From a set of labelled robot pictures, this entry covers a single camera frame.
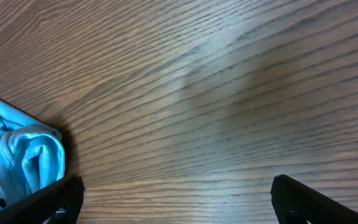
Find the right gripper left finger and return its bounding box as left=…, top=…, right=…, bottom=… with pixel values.
left=0, top=175, right=85, bottom=224

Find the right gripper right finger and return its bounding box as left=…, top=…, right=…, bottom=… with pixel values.
left=270, top=175, right=358, bottom=224

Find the light blue printed t-shirt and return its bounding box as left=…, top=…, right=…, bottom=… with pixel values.
left=0, top=100, right=65, bottom=211

